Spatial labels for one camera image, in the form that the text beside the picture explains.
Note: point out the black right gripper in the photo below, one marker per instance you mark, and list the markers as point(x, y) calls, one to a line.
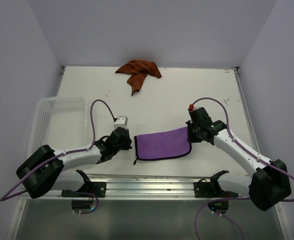
point(190, 138)

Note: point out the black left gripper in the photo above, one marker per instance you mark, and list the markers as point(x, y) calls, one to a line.
point(128, 144)

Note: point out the purple grey microfiber towel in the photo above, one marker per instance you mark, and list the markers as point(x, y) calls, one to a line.
point(165, 145)

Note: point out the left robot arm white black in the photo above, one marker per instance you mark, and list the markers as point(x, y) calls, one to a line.
point(48, 169)

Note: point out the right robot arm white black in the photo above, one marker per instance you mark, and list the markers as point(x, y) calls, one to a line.
point(266, 183)

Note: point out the white perforated plastic basket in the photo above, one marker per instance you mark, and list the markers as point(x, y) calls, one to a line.
point(60, 122)

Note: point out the rust orange towel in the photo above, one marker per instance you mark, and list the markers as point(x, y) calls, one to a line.
point(138, 70)

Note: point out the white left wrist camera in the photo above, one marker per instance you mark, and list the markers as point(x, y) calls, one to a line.
point(121, 122)

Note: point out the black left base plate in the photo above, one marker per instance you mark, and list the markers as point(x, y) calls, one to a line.
point(87, 190)

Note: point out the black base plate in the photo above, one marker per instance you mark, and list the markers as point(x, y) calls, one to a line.
point(205, 188)
point(87, 190)

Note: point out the aluminium mounting rail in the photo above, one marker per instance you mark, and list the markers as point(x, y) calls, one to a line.
point(128, 187)

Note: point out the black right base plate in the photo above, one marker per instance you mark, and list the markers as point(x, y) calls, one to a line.
point(205, 188)

